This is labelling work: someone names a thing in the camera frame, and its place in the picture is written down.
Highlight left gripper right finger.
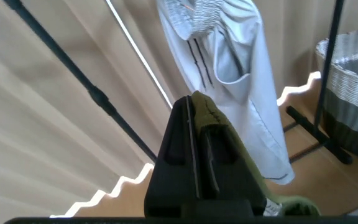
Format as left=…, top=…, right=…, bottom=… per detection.
left=199, top=124, right=267, bottom=217

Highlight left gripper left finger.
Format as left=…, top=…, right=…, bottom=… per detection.
left=144, top=95, right=200, bottom=218

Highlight green garment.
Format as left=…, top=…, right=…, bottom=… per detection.
left=191, top=90, right=321, bottom=217

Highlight pale grey shorts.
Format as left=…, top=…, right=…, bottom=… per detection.
left=156, top=0, right=295, bottom=186

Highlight black clothes rack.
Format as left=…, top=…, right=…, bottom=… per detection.
left=3, top=0, right=354, bottom=166

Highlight white laundry basket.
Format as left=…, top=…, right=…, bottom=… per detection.
left=314, top=28, right=358, bottom=159

